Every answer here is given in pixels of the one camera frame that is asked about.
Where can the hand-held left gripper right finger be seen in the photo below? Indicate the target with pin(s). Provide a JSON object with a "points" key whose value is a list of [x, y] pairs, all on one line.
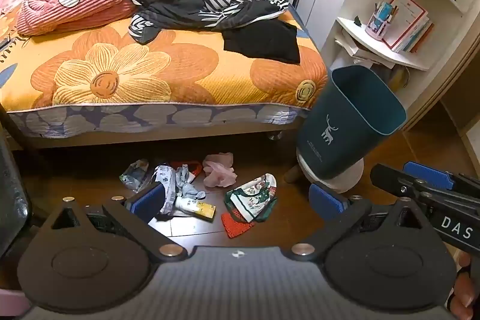
{"points": [[325, 200]]}

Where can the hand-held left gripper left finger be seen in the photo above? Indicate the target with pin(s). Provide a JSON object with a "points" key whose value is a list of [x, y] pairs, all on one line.
{"points": [[148, 200]]}

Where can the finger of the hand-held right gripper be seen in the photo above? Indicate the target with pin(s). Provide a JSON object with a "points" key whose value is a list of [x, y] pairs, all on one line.
{"points": [[429, 173], [390, 179]]}

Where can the clear plastic wrapper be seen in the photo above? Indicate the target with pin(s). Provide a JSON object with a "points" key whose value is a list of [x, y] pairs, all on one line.
{"points": [[134, 175]]}

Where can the grey tissue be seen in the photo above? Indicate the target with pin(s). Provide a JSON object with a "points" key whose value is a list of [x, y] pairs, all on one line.
{"points": [[189, 187]]}

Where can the red plastic wrapper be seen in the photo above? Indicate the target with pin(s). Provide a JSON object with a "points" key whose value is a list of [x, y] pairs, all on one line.
{"points": [[193, 168]]}

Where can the teal deer print bin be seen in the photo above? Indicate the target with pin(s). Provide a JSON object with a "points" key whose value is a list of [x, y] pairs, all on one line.
{"points": [[348, 125]]}

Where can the cookie print snack packet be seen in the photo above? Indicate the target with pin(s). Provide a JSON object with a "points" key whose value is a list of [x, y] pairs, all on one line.
{"points": [[251, 198]]}

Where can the pink plastic bag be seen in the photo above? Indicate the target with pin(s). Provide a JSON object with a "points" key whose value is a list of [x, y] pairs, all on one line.
{"points": [[219, 172]]}

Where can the red mesh net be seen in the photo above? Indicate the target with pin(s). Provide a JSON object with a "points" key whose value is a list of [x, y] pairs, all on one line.
{"points": [[236, 226]]}

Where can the person's right hand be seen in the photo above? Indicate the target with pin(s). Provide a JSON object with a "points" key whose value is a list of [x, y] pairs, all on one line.
{"points": [[464, 286]]}

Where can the white round stool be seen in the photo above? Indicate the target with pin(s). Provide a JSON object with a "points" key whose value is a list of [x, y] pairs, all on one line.
{"points": [[347, 181]]}

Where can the white corner shelf unit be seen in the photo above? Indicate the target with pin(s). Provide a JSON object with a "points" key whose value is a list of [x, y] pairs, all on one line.
{"points": [[442, 54]]}

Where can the orange floral bedspread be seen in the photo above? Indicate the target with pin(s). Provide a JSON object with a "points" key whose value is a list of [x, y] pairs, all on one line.
{"points": [[150, 69]]}

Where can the stack of loose papers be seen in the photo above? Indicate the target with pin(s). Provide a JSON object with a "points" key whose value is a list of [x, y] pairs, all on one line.
{"points": [[356, 48]]}

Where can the dark bag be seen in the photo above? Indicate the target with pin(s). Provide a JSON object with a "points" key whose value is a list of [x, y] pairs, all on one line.
{"points": [[13, 185]]}

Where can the red bordered book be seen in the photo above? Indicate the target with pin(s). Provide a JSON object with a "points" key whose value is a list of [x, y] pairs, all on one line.
{"points": [[407, 18]]}

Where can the pink pen holder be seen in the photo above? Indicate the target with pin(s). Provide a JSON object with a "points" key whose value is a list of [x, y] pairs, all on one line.
{"points": [[380, 22]]}

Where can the black folded garment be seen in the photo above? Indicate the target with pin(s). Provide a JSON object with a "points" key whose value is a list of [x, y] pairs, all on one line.
{"points": [[262, 40]]}

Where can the wooden bed frame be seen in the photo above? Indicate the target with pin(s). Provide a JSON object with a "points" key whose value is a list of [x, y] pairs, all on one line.
{"points": [[150, 140]]}

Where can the wooden door frame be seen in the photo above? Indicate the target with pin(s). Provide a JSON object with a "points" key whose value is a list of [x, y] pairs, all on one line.
{"points": [[446, 87]]}

